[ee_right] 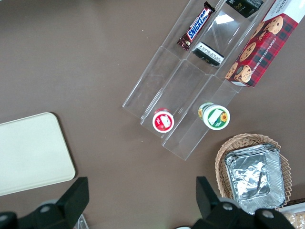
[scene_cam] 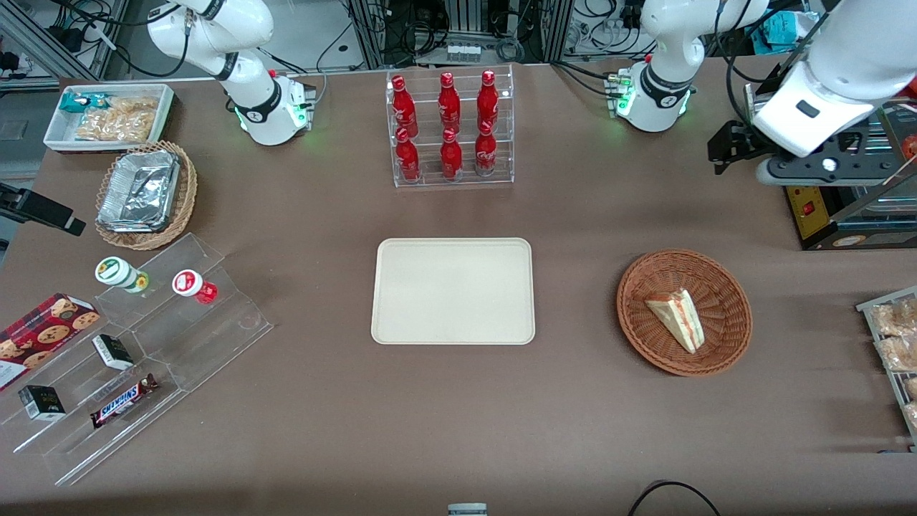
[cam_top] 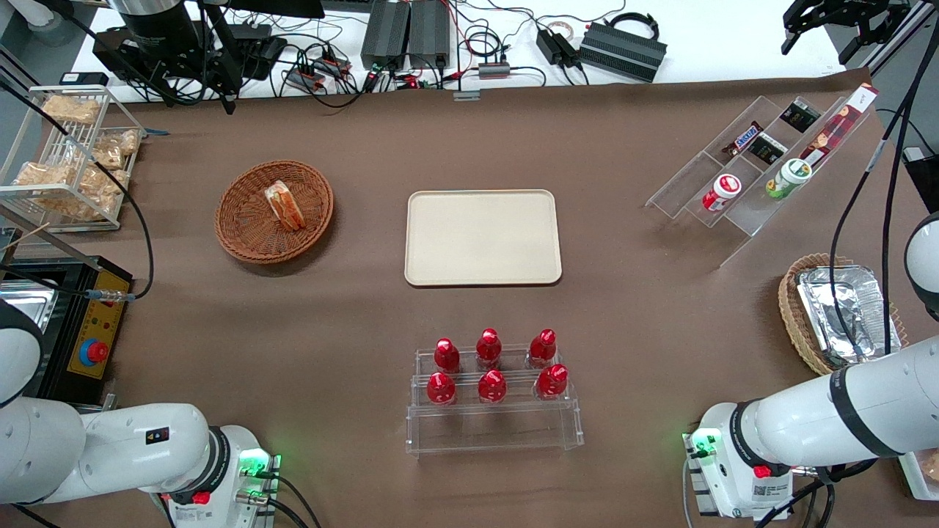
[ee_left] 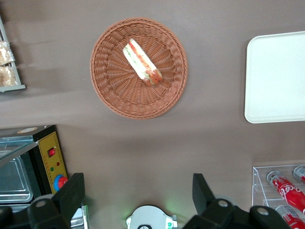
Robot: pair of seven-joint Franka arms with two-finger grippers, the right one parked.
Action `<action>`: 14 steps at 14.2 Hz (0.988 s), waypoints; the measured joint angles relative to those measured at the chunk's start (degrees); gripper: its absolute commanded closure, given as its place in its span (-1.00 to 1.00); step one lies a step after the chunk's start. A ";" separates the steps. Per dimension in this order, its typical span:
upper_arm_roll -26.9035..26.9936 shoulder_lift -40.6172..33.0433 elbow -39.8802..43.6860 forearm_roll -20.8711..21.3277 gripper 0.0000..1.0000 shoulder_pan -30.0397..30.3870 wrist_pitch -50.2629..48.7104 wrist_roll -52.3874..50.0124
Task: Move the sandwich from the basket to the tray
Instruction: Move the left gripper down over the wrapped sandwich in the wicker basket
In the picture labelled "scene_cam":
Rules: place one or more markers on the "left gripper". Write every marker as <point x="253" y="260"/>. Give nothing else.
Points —
<point x="743" y="142"/>

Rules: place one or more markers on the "triangular sandwich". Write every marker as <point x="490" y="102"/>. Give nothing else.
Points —
<point x="680" y="319"/>

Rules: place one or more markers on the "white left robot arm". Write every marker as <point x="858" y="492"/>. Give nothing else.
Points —
<point x="659" y="93"/>

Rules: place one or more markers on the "brown wicker basket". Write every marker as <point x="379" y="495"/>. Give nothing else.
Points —
<point x="723" y="287"/>

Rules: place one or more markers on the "tray of wrapped pastries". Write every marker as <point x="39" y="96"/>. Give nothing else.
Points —
<point x="868" y="308"/>

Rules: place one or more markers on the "beige plastic tray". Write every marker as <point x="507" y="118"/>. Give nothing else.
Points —
<point x="451" y="290"/>

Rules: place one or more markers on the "light wicker basket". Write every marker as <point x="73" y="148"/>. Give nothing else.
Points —
<point x="188" y="186"/>

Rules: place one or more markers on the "black food warmer machine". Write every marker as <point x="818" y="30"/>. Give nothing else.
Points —
<point x="817" y="215"/>

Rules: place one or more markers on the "teal plastic bag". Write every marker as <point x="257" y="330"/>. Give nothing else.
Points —
<point x="784" y="32"/>

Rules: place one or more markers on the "clear acrylic bottle rack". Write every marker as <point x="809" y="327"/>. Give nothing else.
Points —
<point x="501" y="158"/>

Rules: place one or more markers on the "wrapped bread bun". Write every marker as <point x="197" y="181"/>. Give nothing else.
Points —
<point x="899" y="352"/>
<point x="912" y="416"/>
<point x="912" y="388"/>
<point x="895" y="319"/>

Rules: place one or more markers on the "red cola bottle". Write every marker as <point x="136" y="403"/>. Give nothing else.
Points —
<point x="404" y="107"/>
<point x="408" y="158"/>
<point x="451" y="156"/>
<point x="486" y="152"/>
<point x="488" y="100"/>
<point x="449" y="104"/>

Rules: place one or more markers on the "white power strip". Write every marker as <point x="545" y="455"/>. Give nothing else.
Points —
<point x="463" y="51"/>

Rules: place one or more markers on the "grey box at table edge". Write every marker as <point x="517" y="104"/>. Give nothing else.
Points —
<point x="467" y="509"/>

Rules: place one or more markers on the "red lid yogurt cup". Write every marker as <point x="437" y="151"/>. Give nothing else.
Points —
<point x="189" y="283"/>

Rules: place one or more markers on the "clear acrylic stepped shelf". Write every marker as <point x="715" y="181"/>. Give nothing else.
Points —
<point x="208" y="344"/>

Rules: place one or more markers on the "silver foil container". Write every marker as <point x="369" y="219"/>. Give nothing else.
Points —
<point x="140" y="190"/>

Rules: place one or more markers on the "clear bag of crackers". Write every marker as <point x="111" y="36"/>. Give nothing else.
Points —
<point x="118" y="120"/>

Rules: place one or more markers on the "green lid yogurt cup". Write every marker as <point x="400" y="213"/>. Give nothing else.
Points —
<point x="114" y="271"/>

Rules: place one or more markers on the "small black box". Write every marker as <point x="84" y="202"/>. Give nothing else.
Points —
<point x="112" y="351"/>
<point x="41" y="403"/>

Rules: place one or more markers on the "teal snack packet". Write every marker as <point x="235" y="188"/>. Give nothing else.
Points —
<point x="79" y="102"/>

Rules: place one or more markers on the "snickers chocolate bar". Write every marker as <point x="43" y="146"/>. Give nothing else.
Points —
<point x="122" y="401"/>

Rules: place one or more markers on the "white rectangular snack bin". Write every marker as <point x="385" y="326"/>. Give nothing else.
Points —
<point x="61" y="132"/>

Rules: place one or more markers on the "red cookie box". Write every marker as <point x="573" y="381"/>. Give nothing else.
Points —
<point x="43" y="337"/>

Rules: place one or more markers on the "black clamp mount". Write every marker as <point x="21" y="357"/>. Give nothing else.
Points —
<point x="36" y="208"/>

